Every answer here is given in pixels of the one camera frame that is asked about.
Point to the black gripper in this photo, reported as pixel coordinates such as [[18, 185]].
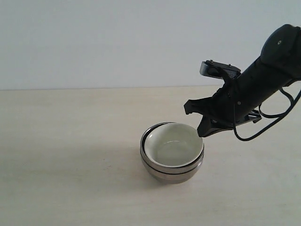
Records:
[[230, 104]]

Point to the white ceramic patterned bowl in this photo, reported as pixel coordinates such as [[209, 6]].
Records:
[[174, 146]]

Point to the ribbed stainless steel bowl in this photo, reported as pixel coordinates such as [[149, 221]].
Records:
[[150, 141]]

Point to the smooth stainless steel bowl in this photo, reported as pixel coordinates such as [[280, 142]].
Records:
[[165, 178]]

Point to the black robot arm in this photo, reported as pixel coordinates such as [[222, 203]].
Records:
[[278, 66]]

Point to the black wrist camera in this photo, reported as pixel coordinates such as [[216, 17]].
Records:
[[213, 69]]

